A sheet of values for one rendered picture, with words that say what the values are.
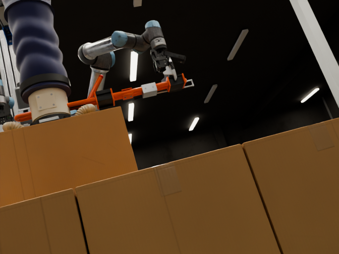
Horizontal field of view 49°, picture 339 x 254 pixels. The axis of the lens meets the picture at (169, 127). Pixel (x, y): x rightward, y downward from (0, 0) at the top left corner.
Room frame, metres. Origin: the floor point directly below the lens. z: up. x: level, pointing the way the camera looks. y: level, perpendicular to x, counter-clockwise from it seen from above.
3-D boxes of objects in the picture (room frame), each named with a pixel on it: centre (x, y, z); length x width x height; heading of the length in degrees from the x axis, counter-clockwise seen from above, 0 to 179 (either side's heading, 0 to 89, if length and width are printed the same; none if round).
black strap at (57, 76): (1.56, 0.50, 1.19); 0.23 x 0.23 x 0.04
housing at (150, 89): (1.65, 0.04, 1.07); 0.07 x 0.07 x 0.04; 12
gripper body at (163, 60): (1.67, -0.06, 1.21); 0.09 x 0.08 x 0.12; 102
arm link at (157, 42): (1.67, -0.07, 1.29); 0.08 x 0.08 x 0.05
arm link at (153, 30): (1.68, -0.07, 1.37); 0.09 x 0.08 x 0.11; 47
